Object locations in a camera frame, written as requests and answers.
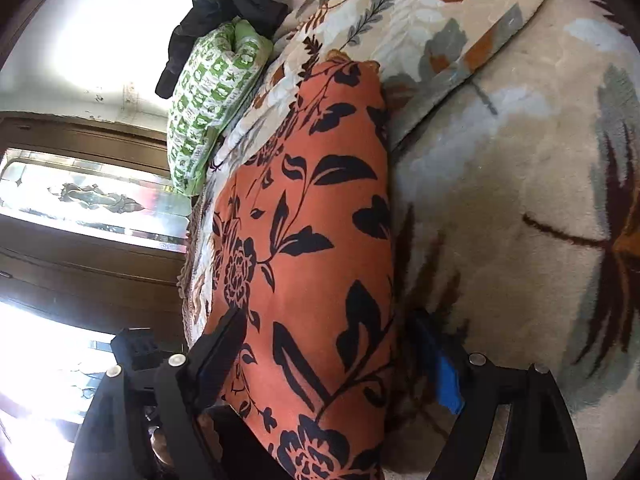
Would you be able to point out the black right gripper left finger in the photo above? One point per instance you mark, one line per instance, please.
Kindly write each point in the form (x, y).
(170, 399)

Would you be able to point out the orange black floral garment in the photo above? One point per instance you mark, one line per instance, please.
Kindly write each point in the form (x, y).
(301, 244)

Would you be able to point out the green white patterned pillow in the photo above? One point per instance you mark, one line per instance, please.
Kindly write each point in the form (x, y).
(221, 70)

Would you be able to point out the black cloth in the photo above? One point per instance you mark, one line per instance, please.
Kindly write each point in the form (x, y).
(265, 16)

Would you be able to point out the beige leaf-pattern fleece blanket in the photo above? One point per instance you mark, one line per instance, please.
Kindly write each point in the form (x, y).
(512, 139)

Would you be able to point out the brown wooden window frame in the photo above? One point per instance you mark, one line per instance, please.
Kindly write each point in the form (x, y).
(92, 233)

